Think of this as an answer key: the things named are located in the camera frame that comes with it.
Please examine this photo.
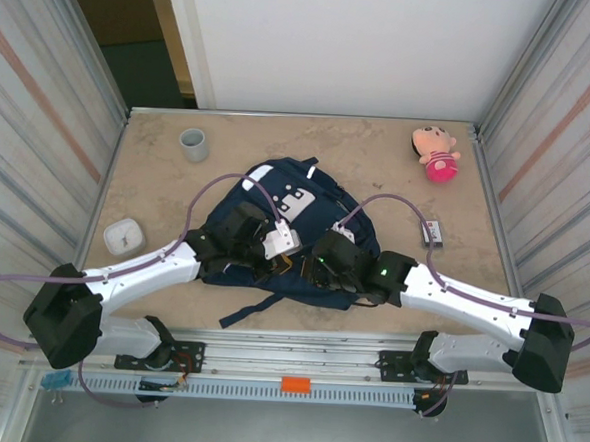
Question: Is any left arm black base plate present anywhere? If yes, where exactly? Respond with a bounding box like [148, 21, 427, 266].
[114, 336, 206, 375]

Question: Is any clear box with red label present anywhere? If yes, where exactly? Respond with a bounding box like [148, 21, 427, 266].
[420, 218, 447, 247]

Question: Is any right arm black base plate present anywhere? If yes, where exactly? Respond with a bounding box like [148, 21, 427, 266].
[375, 349, 470, 388]

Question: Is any navy blue backpack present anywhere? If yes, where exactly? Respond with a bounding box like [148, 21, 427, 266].
[193, 149, 388, 340]

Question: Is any grey plastic cup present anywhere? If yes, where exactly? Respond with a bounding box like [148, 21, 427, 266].
[177, 127, 211, 165]

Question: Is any pink plush doll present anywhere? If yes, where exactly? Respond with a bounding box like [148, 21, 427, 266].
[408, 125, 465, 186]

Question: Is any white slotted cable tray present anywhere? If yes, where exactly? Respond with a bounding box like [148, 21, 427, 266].
[71, 370, 416, 410]

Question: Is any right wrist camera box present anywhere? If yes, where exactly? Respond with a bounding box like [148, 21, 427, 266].
[329, 221, 360, 246]

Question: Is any white square container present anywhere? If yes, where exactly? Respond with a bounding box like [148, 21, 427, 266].
[102, 216, 149, 259]

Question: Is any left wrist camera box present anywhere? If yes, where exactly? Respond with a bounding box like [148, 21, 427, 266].
[262, 221, 304, 262]

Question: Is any blue binder clip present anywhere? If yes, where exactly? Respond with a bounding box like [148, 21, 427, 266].
[41, 369, 73, 392]

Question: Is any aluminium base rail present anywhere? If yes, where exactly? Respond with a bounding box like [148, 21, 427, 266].
[18, 313, 567, 402]

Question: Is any orange block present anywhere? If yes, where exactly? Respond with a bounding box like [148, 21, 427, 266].
[281, 376, 312, 394]

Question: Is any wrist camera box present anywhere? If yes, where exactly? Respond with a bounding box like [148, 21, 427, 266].
[262, 221, 304, 262]
[329, 221, 360, 246]

